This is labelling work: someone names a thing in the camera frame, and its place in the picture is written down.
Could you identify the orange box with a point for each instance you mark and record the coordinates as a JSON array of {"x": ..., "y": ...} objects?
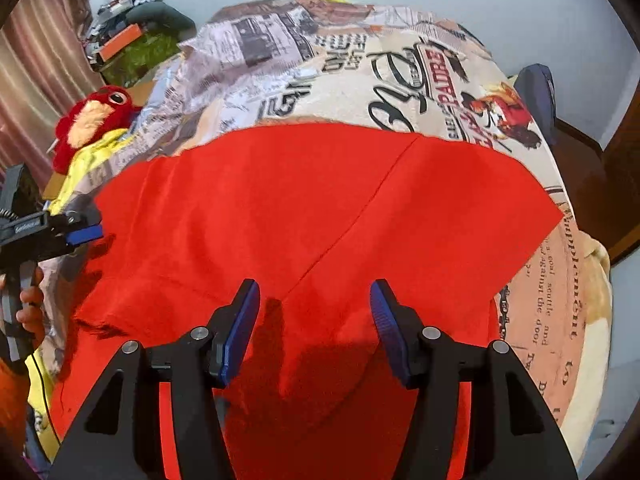
[{"x": 120, "y": 40}]

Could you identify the person's left hand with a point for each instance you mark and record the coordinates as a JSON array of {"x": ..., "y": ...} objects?
[{"x": 31, "y": 310}]

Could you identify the yellow cloth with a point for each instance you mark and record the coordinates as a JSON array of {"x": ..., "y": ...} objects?
[{"x": 95, "y": 157}]

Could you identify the beige fleece blanket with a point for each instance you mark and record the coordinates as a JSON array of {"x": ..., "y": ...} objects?
[{"x": 595, "y": 320}]

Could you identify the dark grey cushion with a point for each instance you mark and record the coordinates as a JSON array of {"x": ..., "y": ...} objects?
[{"x": 165, "y": 15}]

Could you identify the newspaper print blanket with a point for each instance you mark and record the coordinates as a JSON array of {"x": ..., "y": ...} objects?
[{"x": 350, "y": 60}]

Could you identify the pink striped curtain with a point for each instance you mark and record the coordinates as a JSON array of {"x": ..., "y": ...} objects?
[{"x": 35, "y": 60}]

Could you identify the pile of clutter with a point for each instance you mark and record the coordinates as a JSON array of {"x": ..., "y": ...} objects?
[{"x": 120, "y": 5}]

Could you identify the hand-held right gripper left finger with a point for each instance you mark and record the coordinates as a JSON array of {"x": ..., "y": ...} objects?
[{"x": 240, "y": 330}]

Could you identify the green patterned box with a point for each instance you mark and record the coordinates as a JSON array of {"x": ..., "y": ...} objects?
[{"x": 145, "y": 55}]

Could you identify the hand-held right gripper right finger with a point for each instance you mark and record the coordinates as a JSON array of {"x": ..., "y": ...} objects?
[{"x": 390, "y": 330}]

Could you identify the red zip jacket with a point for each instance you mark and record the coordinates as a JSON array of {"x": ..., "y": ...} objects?
[{"x": 300, "y": 210}]

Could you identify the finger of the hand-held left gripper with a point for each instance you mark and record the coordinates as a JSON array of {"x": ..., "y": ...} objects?
[
  {"x": 86, "y": 234},
  {"x": 82, "y": 220}
]

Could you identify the grey backpack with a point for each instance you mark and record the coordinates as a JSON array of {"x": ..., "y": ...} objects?
[{"x": 537, "y": 95}]

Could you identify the red plush toy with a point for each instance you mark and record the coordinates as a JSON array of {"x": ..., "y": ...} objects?
[{"x": 85, "y": 120}]

